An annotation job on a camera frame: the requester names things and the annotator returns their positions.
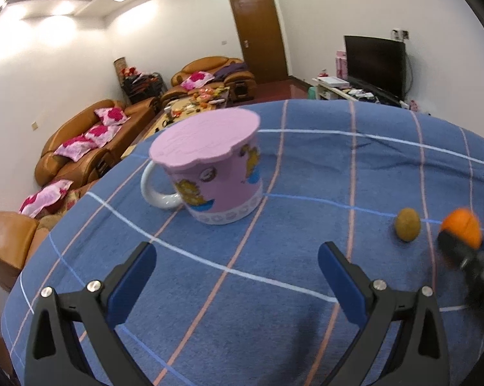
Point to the pink cartoon mug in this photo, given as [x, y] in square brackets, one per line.
[218, 189]

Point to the brown wooden door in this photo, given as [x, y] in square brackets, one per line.
[260, 36]

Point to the pink patterned bag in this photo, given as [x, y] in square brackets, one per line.
[415, 106]

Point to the large orange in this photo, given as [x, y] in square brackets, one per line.
[461, 223]

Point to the black television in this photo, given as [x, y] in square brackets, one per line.
[374, 64]

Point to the pink floral cushion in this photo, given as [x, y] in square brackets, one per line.
[101, 133]
[45, 198]
[75, 148]
[112, 115]
[197, 79]

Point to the wall socket with plugs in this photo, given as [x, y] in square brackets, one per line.
[399, 33]

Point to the cluttered coffee table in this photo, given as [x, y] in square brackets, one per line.
[185, 108]

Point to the tall pink box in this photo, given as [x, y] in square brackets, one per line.
[341, 64]

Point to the small brown round fruit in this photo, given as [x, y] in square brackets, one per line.
[407, 225]

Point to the black rack with clothes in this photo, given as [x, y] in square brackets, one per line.
[141, 85]

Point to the long brown leather sofa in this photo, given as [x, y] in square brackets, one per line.
[69, 128]

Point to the white tv stand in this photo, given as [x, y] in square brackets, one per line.
[334, 90]

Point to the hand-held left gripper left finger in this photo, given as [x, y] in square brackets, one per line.
[133, 285]

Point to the pink mug lid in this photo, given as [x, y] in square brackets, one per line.
[205, 136]

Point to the white flat box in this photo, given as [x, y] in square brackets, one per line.
[332, 81]

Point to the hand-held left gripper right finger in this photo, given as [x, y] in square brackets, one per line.
[342, 285]

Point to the blue plaid blanket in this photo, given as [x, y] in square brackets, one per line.
[314, 161]

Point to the purple cloth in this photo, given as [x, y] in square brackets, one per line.
[230, 70]

